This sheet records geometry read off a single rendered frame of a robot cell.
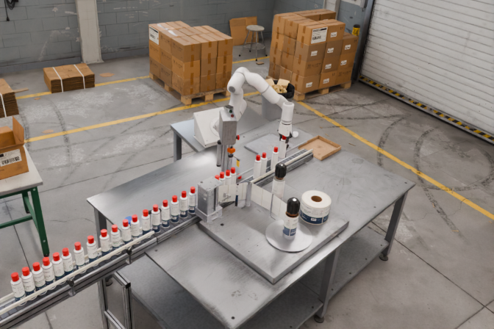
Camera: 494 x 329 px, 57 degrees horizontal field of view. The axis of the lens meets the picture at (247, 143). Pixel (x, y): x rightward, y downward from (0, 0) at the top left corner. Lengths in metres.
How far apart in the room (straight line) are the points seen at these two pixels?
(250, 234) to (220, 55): 4.14
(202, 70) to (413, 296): 4.15
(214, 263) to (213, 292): 0.23
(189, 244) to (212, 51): 4.10
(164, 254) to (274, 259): 0.68
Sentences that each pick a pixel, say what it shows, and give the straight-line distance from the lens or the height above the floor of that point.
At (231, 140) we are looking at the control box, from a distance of 3.15.
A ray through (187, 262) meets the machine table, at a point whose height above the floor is 0.83.
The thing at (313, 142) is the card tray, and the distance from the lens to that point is 4.27.
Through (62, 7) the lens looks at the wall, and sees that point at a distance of 8.11.
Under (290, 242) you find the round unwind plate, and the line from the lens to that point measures 3.00.
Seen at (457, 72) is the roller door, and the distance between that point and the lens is 7.12.
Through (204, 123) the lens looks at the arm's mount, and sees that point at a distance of 4.07.
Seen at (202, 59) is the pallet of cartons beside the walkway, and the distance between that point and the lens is 6.62.
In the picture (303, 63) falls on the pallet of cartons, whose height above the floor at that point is 0.61.
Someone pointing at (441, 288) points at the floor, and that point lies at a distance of 4.40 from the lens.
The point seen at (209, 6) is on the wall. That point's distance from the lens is 9.15.
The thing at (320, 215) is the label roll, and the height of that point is 0.96.
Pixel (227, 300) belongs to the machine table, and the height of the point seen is 0.83.
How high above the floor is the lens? 2.87
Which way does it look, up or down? 30 degrees down
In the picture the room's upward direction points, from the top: 5 degrees clockwise
